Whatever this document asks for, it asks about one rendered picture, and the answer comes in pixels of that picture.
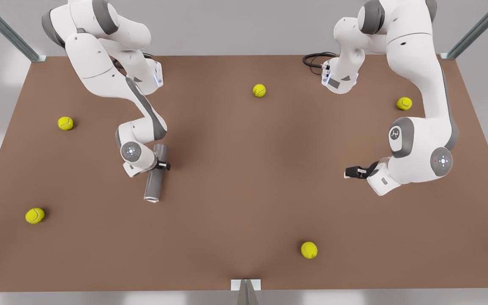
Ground grey tennis ball tube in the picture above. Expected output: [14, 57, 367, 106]
[144, 144, 169, 203]

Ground black cable loop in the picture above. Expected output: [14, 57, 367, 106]
[302, 52, 338, 76]

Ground silver frame post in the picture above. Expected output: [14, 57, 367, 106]
[231, 279, 262, 305]
[440, 0, 488, 60]
[0, 0, 47, 63]

